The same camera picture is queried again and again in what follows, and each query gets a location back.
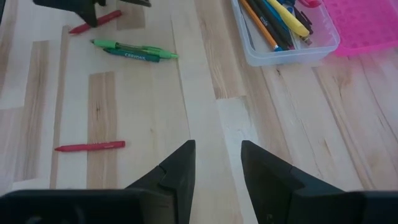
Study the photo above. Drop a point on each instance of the pens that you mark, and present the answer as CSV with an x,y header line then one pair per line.
x,y
259,26

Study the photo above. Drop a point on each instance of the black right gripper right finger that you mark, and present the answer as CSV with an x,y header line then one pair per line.
x,y
273,193

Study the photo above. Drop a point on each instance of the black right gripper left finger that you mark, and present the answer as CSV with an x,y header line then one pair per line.
x,y
177,189

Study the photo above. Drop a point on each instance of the clear box with pink lid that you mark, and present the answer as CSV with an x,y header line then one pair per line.
x,y
367,28

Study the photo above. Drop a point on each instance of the red crayon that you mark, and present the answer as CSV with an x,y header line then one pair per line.
x,y
102,20
90,146

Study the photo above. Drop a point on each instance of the light green highlighter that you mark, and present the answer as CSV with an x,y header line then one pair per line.
x,y
109,43

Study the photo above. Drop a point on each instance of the black pen with white print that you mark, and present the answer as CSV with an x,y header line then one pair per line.
x,y
268,23

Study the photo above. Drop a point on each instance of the pink highlighter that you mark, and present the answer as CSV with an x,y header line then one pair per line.
x,y
308,3

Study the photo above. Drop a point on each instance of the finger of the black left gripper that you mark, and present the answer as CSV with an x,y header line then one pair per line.
x,y
84,9

